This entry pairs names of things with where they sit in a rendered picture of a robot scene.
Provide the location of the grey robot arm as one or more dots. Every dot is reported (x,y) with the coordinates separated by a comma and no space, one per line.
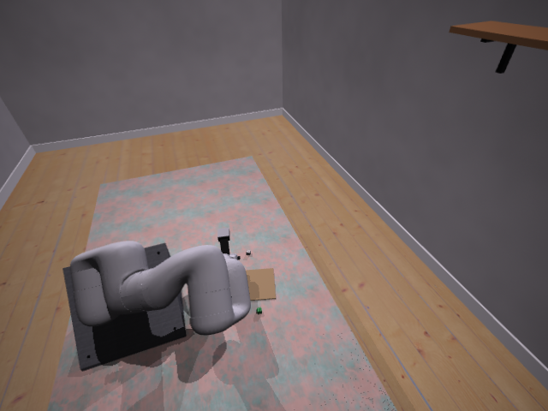
(105,284)

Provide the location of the tan mat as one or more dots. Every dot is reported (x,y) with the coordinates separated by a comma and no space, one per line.
(261,284)

